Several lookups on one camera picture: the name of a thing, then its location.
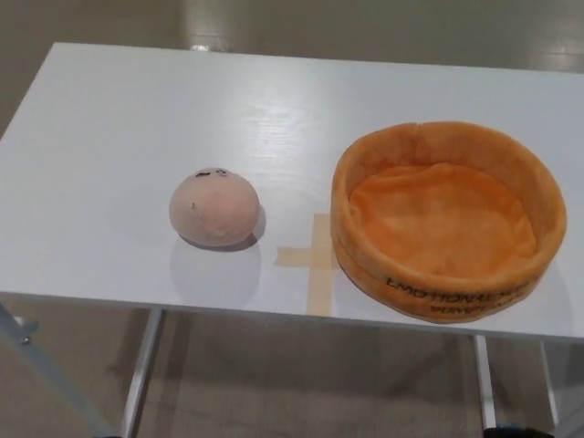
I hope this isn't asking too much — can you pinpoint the pink round plush toy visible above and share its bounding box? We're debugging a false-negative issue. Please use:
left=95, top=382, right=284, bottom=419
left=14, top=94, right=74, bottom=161
left=168, top=166, right=262, bottom=251

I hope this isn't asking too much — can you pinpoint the orange plush round plate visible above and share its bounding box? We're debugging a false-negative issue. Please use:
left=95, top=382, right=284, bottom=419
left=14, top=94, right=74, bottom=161
left=330, top=120, right=569, bottom=326

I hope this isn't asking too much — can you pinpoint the white table leg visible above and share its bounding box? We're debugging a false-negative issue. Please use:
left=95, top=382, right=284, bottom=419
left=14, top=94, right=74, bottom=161
left=541, top=339, right=561, bottom=433
left=120, top=308, right=167, bottom=438
left=473, top=334, right=497, bottom=438

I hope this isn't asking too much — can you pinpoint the long beige tape strip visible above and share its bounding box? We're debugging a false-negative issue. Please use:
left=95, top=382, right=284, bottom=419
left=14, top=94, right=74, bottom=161
left=305, top=213, right=338, bottom=317

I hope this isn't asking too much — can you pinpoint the silver metal stand frame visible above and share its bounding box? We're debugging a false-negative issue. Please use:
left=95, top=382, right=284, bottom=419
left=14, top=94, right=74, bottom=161
left=0, top=299, right=107, bottom=438

